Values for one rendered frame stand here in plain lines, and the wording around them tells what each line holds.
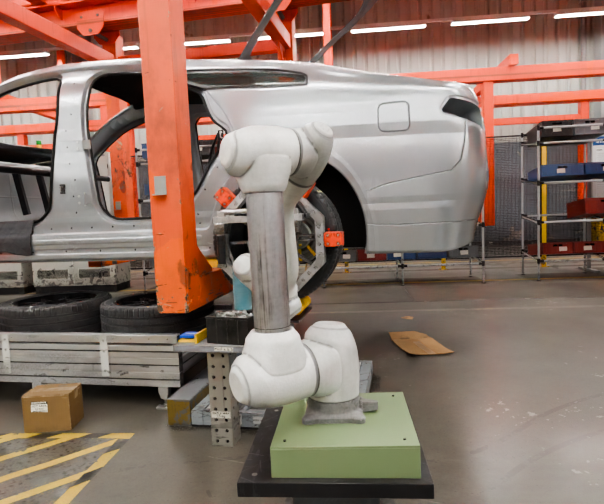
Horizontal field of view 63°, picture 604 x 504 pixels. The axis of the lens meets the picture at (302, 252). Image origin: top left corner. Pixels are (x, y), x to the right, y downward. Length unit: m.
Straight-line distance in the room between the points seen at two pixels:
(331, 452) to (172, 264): 1.39
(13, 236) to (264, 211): 2.55
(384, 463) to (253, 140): 0.89
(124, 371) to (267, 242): 1.66
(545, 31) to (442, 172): 10.72
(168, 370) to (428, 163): 1.73
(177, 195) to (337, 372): 1.32
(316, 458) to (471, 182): 1.83
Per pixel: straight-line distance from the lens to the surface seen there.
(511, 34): 13.05
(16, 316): 3.26
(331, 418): 1.48
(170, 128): 2.47
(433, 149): 2.73
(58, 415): 2.71
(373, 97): 2.78
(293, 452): 1.38
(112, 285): 7.29
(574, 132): 7.06
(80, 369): 2.94
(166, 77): 2.52
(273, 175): 1.29
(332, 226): 2.43
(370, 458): 1.37
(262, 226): 1.30
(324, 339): 1.42
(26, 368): 3.15
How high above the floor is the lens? 0.99
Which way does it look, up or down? 5 degrees down
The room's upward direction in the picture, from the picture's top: 2 degrees counter-clockwise
